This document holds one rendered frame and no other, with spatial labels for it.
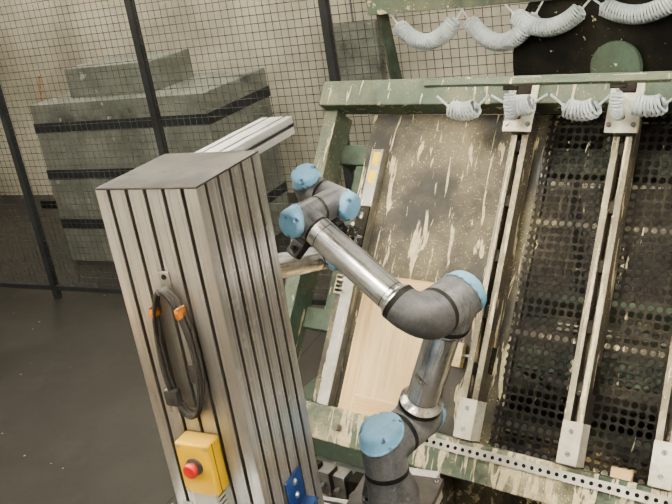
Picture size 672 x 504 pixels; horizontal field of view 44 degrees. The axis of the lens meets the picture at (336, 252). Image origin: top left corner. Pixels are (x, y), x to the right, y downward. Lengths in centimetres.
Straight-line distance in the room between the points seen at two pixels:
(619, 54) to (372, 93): 88
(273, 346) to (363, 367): 109
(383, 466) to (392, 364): 78
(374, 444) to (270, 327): 45
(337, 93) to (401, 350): 102
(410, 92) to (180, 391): 159
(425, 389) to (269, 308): 50
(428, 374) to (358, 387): 86
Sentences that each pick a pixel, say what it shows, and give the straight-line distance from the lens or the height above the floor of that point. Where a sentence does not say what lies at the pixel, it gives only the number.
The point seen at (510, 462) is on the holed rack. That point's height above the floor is 89.
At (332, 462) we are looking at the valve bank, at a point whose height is 74.
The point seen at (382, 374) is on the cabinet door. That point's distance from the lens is 288.
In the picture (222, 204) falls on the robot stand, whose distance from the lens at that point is 169.
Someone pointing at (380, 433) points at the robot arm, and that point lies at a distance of 212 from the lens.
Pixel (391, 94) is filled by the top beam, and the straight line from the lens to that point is 307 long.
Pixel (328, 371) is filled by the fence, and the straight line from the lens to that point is 298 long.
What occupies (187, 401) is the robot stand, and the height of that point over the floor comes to 154.
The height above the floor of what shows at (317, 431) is 83.
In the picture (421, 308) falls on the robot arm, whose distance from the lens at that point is 186.
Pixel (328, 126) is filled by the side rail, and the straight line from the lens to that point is 324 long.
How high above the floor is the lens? 243
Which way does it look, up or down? 21 degrees down
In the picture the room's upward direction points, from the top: 9 degrees counter-clockwise
